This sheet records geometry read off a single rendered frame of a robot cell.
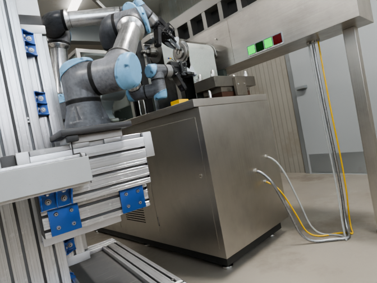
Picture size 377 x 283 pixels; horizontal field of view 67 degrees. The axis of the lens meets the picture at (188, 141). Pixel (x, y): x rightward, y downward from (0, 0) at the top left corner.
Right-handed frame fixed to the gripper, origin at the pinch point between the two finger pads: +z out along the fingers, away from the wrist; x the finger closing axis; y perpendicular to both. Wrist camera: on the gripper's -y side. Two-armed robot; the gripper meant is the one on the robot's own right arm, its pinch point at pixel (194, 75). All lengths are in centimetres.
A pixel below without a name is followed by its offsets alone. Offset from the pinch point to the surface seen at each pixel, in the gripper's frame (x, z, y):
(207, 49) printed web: -0.1, 16.0, 17.5
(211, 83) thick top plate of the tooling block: -17.2, -6.4, -9.8
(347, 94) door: -22, 196, -25
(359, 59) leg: -77, 46, -13
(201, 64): -0.3, 7.6, 6.7
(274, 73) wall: 64, 215, 23
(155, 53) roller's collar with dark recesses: 28.1, -4.8, 23.2
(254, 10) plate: -31, 30, 31
